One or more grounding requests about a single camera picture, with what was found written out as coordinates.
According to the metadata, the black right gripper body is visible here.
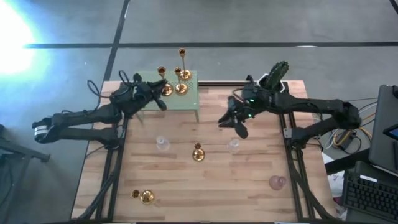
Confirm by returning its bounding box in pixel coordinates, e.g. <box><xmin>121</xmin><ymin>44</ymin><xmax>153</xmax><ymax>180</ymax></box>
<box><xmin>228</xmin><ymin>74</ymin><xmax>274</xmax><ymax>121</ymax></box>

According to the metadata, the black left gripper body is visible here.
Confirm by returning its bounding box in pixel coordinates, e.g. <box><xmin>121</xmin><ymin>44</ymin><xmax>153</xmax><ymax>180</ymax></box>
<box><xmin>124</xmin><ymin>81</ymin><xmax>156</xmax><ymax>116</ymax></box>

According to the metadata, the gold candlestick holder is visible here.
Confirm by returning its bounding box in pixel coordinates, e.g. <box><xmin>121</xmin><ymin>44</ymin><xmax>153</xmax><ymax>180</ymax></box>
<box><xmin>178</xmin><ymin>47</ymin><xmax>193</xmax><ymax>82</ymax></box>
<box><xmin>131</xmin><ymin>189</ymin><xmax>155</xmax><ymax>205</ymax></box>
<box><xmin>192</xmin><ymin>142</ymin><xmax>206</xmax><ymax>162</ymax></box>
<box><xmin>174</xmin><ymin>66</ymin><xmax>189</xmax><ymax>96</ymax></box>
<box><xmin>157</xmin><ymin>65</ymin><xmax>174</xmax><ymax>97</ymax></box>

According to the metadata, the clear ribbed glass candle holder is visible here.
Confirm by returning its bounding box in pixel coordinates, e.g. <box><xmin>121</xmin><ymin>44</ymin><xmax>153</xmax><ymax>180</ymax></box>
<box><xmin>155</xmin><ymin>135</ymin><xmax>171</xmax><ymax>152</ymax></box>
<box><xmin>226</xmin><ymin>138</ymin><xmax>241</xmax><ymax>154</ymax></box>

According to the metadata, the pink ribbed glass candle holder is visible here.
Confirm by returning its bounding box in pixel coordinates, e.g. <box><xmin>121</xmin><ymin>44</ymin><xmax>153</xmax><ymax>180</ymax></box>
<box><xmin>268</xmin><ymin>175</ymin><xmax>287</xmax><ymax>191</ymax></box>

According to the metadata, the sage green metal side table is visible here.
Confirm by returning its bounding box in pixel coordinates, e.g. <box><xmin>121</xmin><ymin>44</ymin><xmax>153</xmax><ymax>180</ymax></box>
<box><xmin>134</xmin><ymin>70</ymin><xmax>200</xmax><ymax>124</ymax></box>

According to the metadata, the white angular plant pot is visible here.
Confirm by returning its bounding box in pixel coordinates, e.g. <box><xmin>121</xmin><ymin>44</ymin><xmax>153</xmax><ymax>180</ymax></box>
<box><xmin>256</xmin><ymin>73</ymin><xmax>286</xmax><ymax>93</ymax></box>

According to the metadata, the green cactus plant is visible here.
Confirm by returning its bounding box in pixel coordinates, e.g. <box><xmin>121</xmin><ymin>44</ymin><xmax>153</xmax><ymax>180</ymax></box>
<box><xmin>264</xmin><ymin>60</ymin><xmax>290</xmax><ymax>91</ymax></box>

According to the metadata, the black power adapter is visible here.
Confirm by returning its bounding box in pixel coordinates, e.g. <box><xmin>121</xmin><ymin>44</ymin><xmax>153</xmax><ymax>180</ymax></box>
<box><xmin>340</xmin><ymin>129</ymin><xmax>358</xmax><ymax>151</ymax></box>

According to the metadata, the white paper sheet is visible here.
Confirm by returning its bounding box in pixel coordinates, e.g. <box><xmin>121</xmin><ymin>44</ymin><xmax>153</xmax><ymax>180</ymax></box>
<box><xmin>322</xmin><ymin>152</ymin><xmax>348</xmax><ymax>200</ymax></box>

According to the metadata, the black metal stand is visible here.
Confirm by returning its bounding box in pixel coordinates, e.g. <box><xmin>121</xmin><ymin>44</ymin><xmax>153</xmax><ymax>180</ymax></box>
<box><xmin>0</xmin><ymin>124</ymin><xmax>51</xmax><ymax>224</ymax></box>

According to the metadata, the dark grey laptop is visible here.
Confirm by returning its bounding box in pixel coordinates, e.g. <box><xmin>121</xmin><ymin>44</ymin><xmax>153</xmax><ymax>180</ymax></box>
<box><xmin>368</xmin><ymin>83</ymin><xmax>398</xmax><ymax>177</ymax></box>

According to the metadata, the black keyboard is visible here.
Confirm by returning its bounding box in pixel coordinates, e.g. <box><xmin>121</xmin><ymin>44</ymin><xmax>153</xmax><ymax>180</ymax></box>
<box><xmin>341</xmin><ymin>169</ymin><xmax>398</xmax><ymax>222</ymax></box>

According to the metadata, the phone with blue screen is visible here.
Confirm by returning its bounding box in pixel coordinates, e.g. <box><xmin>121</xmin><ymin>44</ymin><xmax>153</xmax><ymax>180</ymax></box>
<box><xmin>382</xmin><ymin>123</ymin><xmax>398</xmax><ymax>141</ymax></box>

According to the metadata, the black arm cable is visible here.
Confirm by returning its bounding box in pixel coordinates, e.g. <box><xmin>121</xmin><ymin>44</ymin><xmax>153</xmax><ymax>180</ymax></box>
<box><xmin>86</xmin><ymin>69</ymin><xmax>137</xmax><ymax>108</ymax></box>

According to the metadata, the black aluminium table frame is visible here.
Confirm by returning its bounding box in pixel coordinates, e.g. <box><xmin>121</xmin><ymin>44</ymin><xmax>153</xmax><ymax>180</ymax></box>
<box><xmin>83</xmin><ymin>80</ymin><xmax>340</xmax><ymax>223</ymax></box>

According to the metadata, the yellow cable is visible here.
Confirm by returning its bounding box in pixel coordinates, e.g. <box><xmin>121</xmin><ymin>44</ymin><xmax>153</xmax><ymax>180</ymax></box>
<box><xmin>331</xmin><ymin>111</ymin><xmax>374</xmax><ymax>147</ymax></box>

